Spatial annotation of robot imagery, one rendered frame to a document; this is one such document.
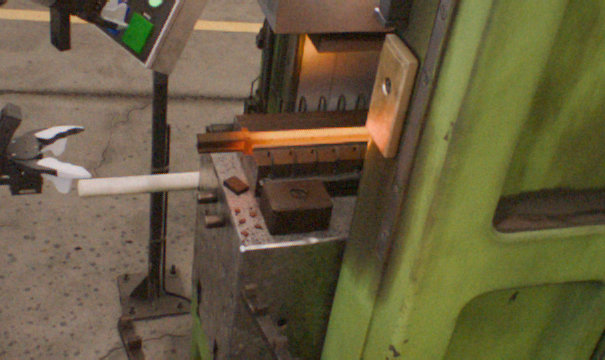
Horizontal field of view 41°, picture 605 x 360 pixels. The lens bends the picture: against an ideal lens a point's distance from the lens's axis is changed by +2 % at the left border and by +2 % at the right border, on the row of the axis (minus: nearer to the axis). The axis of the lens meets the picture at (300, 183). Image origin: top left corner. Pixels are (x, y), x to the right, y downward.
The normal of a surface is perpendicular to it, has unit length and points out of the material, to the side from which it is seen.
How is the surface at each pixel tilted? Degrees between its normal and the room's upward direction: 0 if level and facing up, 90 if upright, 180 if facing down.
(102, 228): 0
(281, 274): 90
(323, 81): 90
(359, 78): 90
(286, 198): 0
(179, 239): 0
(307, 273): 90
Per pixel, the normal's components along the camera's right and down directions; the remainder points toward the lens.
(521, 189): 0.29, 0.59
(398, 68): -0.95, 0.07
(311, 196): 0.13, -0.80
